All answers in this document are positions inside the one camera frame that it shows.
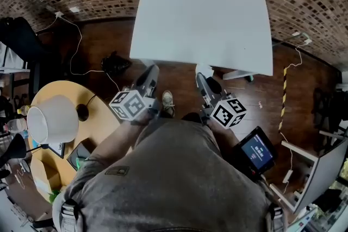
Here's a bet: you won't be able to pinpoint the white rectangular table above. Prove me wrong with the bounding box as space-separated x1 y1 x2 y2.
129 0 274 77

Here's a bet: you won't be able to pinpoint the black screen device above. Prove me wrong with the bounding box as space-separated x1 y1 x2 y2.
232 126 278 181

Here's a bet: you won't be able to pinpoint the cardboard box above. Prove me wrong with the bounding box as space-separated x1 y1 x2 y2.
30 157 62 193

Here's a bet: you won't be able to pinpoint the yellow black striped strip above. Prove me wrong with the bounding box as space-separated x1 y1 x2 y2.
277 67 288 133

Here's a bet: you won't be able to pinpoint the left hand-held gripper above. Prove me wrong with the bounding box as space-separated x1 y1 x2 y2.
108 64 161 122

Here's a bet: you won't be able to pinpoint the white cable with adapter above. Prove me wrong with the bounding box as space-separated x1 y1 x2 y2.
279 42 309 195

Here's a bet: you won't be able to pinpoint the black office chair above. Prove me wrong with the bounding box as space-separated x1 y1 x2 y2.
0 16 55 101

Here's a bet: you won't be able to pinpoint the grey harness strap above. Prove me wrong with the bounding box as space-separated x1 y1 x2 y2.
60 198 82 232
265 202 285 232

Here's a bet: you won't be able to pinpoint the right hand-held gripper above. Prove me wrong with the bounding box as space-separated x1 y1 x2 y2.
196 72 247 129

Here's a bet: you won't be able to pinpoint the black framed picture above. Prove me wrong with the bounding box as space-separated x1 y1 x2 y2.
48 142 66 159

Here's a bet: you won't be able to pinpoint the black flat box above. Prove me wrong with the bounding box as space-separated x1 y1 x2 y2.
66 141 92 171

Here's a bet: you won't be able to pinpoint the person's left shoe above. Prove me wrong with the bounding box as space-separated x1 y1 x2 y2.
162 90 175 117

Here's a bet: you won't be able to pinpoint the black bag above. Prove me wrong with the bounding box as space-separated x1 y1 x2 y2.
101 51 133 77

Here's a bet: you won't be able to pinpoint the round wooden table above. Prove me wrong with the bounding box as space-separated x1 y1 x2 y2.
28 80 122 203

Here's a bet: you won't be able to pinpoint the small white cloth piece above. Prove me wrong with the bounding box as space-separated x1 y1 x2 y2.
195 63 214 77

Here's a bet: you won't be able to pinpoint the clear plastic bottle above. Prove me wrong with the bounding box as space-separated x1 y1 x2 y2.
5 118 29 139

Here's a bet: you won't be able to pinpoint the person's grey shirt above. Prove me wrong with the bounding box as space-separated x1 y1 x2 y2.
51 116 289 232

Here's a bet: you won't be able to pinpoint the black chairs group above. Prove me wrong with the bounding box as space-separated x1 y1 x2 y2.
312 86 348 145

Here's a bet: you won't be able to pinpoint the thin white floor cable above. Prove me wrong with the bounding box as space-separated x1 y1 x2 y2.
40 12 122 93

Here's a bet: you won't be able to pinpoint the black desk lamp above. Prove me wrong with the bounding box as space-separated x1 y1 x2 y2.
0 133 49 169

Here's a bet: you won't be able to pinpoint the person's left forearm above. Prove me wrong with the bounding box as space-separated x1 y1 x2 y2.
88 116 153 164

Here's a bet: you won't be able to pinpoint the person's right forearm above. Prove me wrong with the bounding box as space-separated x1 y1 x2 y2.
208 121 241 151

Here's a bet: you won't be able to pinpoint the grey desk with white frame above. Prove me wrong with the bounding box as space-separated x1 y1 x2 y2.
269 130 348 215

